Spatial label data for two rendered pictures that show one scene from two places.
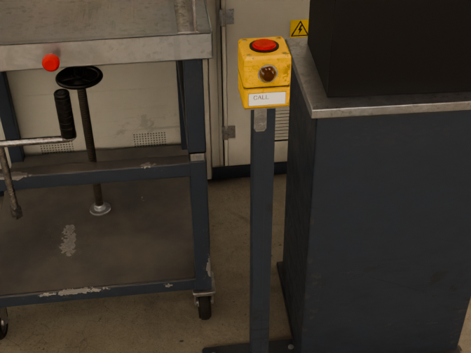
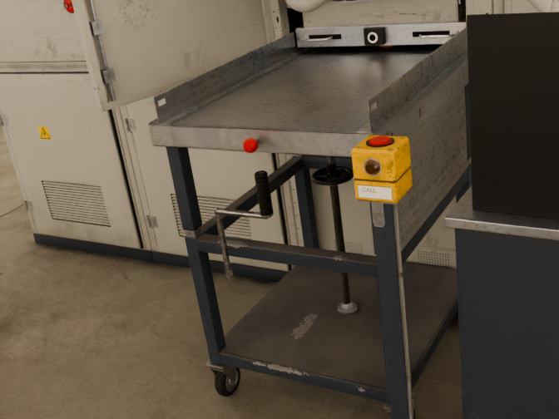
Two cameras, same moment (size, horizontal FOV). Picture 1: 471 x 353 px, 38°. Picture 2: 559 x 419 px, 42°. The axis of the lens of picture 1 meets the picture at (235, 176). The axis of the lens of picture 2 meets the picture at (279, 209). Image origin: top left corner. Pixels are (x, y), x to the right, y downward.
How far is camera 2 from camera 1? 0.67 m
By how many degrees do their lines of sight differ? 36
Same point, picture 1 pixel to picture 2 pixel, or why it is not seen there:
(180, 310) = not seen: outside the picture
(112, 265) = (324, 357)
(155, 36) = (336, 133)
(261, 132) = (380, 228)
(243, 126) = not seen: hidden behind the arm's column
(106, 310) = (320, 403)
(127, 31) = (319, 126)
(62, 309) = (286, 390)
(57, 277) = (274, 352)
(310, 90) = (464, 201)
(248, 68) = (354, 159)
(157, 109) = (442, 229)
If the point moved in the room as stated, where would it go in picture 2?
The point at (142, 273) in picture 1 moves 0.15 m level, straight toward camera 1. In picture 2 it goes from (343, 371) to (321, 407)
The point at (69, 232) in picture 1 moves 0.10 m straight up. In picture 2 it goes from (309, 320) to (305, 290)
